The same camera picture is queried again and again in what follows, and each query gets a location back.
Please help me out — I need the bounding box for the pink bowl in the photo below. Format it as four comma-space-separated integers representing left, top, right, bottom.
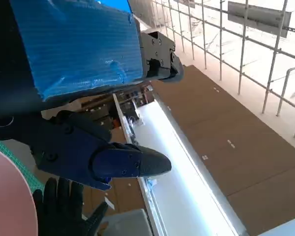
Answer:
0, 146, 39, 236

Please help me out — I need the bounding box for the dark parts shelf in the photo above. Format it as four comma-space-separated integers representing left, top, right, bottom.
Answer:
81, 83, 154, 130

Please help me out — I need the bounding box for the green cutting mat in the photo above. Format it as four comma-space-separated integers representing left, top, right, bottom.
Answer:
0, 139, 44, 195

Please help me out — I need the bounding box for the wide white mesh cabinet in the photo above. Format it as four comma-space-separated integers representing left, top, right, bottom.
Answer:
131, 0, 295, 138

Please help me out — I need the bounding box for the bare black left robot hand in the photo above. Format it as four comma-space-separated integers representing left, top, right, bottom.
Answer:
0, 0, 184, 191

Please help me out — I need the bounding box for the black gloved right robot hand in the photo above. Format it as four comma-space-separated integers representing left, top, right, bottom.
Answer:
33, 177, 109, 236

